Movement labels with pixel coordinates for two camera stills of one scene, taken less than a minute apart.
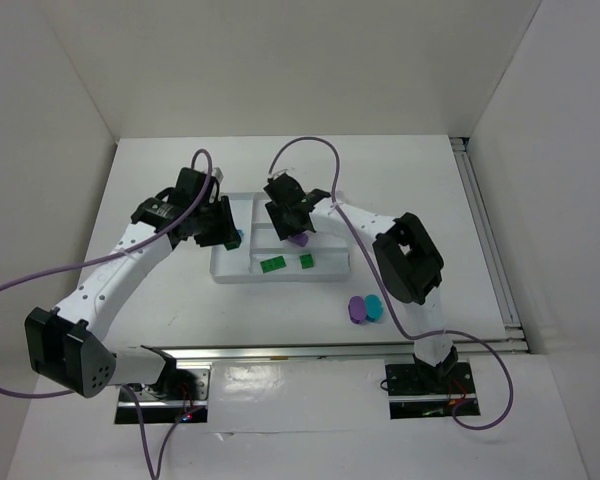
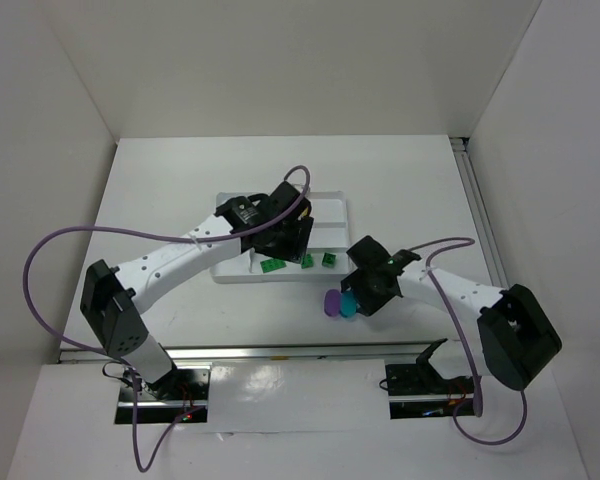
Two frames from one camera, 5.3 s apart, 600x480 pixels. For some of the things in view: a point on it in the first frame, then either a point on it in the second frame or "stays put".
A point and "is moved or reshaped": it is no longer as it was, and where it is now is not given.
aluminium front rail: x=390 y=350 stays put
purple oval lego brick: x=357 y=309 -> x=332 y=303
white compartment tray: x=262 y=257 stays put
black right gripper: x=290 y=220 -> x=362 y=295
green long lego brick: x=273 y=264 stays put
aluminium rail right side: x=514 y=336 stays put
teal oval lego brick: x=373 y=308 is moved or reshaped
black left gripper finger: x=231 y=235 -> x=296 y=243
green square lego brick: x=306 y=260 stays put
